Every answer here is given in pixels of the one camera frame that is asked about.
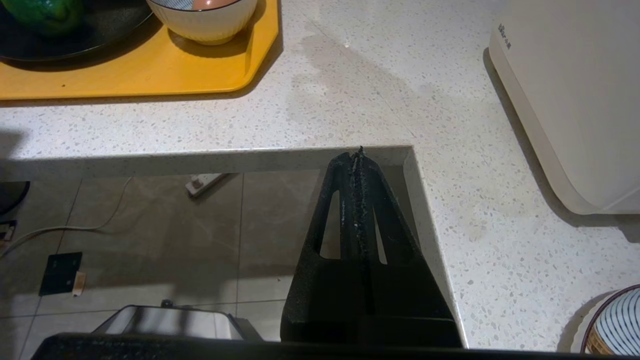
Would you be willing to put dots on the black floor plate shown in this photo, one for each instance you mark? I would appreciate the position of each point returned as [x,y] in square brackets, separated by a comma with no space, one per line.
[60,273]

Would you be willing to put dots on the yellow plastic tray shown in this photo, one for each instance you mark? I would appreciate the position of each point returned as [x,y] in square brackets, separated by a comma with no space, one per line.
[150,70]

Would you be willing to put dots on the black round plate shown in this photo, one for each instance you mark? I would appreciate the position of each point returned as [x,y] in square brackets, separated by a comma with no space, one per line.
[100,27]

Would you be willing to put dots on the white boxy appliance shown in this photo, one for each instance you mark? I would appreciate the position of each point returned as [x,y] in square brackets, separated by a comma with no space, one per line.
[575,100]

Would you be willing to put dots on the green lime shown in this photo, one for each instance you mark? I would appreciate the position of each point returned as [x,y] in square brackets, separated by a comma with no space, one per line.
[47,14]

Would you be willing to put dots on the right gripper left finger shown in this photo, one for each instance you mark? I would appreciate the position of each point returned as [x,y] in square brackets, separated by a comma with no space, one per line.
[320,295]

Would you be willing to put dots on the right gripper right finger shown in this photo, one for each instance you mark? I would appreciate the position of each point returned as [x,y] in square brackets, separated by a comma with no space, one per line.
[405,300]

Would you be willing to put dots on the white power strip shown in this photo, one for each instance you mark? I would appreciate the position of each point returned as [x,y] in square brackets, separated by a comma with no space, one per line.
[202,183]

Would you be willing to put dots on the striped blue white bowl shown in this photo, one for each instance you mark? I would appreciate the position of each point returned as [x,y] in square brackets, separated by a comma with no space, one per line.
[616,325]

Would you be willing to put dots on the cream ribbed bowl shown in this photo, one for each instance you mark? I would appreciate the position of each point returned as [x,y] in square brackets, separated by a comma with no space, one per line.
[210,22]

